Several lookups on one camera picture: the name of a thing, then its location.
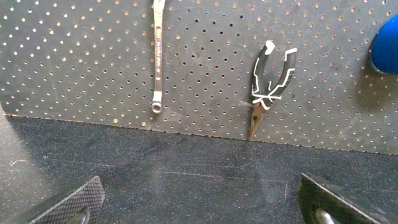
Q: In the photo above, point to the roll of blue tape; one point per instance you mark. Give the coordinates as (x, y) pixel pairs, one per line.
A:
(387, 46)

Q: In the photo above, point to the black pegboard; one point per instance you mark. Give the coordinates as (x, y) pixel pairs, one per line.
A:
(93, 62)

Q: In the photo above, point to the black and white pliers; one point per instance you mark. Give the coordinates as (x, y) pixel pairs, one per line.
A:
(259, 74)

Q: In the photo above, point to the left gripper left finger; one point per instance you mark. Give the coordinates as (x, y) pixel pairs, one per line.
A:
(77, 202)

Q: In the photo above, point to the metal hook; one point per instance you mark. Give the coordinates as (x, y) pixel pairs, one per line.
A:
(275, 97)

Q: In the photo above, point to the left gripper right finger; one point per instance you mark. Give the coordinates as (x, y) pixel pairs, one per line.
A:
(329, 202)

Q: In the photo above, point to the wrench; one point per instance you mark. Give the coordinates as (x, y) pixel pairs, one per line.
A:
(158, 46)

